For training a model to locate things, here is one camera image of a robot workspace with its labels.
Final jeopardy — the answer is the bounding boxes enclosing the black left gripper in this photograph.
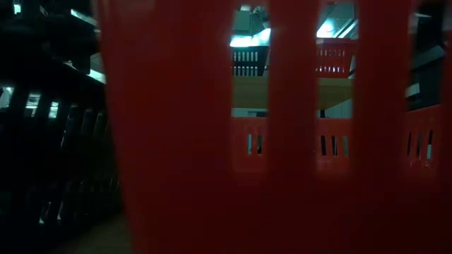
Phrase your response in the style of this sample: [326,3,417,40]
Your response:
[52,10,101,75]

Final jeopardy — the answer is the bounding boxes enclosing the red plastic slotted basket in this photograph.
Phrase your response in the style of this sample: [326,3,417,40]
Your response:
[315,37,357,78]
[93,0,452,254]

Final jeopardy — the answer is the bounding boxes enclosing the wooden shelf black metal legs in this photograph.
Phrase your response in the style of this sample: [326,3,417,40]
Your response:
[231,75,355,119]

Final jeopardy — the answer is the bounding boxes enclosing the black background desk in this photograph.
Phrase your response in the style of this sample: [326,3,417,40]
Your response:
[405,13,446,113]

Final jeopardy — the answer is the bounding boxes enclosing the grey ceiling duct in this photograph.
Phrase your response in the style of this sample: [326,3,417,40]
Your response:
[232,5,271,36]

